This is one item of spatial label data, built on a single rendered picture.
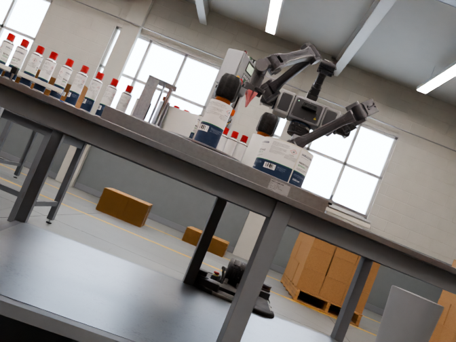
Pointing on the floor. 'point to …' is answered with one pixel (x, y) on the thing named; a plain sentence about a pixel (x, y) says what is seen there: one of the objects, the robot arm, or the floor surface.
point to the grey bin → (408, 317)
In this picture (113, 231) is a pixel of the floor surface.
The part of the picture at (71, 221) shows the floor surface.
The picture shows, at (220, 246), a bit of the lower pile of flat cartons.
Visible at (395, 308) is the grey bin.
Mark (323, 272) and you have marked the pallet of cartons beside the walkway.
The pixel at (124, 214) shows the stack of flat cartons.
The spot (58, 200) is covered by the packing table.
